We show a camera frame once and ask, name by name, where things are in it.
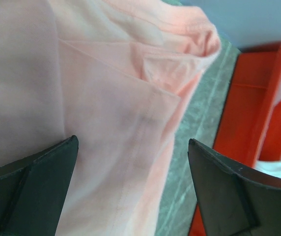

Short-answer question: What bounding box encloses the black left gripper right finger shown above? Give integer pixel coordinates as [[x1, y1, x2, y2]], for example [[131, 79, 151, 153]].
[[188, 139, 281, 236]]

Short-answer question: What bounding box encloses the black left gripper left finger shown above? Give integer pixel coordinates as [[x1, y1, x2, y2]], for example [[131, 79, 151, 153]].
[[0, 135, 79, 236]]

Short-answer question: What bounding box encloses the salmon pink t shirt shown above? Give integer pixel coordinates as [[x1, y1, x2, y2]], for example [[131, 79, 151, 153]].
[[0, 0, 221, 236]]

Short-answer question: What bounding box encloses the red plastic bin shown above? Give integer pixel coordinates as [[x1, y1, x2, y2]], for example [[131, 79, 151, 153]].
[[189, 42, 281, 236]]

